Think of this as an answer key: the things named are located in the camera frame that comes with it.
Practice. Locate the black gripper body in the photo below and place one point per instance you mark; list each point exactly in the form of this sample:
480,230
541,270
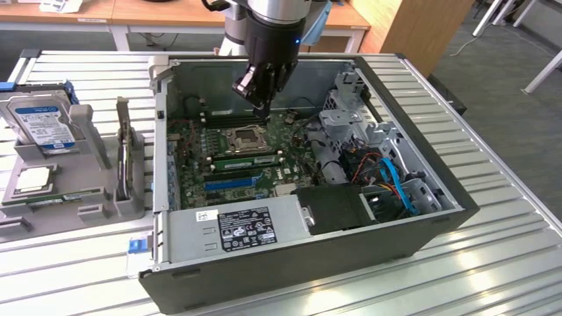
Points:
273,39

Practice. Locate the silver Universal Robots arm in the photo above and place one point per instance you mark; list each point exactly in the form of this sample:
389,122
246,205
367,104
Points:
273,8

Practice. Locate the black RAM slot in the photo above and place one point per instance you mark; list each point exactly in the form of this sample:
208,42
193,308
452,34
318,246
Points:
229,121

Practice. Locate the green installed RAM stick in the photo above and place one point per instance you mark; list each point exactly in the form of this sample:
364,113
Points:
246,162

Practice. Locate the CPU socket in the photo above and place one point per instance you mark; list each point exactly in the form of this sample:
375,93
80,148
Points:
248,140

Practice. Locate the metal disk bay cage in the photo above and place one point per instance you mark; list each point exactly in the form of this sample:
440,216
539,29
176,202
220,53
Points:
352,121

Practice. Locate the green motherboard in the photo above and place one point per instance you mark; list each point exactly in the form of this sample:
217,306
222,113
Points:
246,184

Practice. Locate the blue expansion slot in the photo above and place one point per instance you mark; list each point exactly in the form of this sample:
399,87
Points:
229,185

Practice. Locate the silver chipset heatsink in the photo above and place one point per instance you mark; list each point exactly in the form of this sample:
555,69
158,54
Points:
286,190

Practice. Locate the wooden cabinet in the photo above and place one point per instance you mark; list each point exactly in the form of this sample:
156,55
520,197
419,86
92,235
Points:
417,33

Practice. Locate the graphics card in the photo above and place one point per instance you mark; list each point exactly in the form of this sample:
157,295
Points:
126,148

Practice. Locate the black box under table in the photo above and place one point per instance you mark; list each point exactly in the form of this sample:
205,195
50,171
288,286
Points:
451,95

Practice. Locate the grey parts rack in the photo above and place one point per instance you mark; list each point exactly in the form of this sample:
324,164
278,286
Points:
84,177

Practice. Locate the grey power supply with label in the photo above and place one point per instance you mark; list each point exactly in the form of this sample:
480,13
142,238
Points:
193,237

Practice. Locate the hard disk with blue label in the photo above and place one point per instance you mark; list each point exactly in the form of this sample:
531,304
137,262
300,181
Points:
39,125

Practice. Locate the white papers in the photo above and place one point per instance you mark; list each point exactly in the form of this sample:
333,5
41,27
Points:
59,5

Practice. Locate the blue plastic clip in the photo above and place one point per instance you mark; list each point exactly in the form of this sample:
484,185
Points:
137,246

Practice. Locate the black open PC case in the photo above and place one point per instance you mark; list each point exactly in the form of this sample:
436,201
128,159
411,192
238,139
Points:
308,263

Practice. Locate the silver CPU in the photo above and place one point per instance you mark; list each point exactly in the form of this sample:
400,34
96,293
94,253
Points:
34,179

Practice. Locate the white table leg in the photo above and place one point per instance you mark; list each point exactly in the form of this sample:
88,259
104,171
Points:
545,70

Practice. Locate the wooden desk with white frame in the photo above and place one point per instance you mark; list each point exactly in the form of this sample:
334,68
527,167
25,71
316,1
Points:
154,16

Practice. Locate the white table leg frame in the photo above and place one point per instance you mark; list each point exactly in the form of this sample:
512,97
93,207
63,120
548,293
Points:
488,14

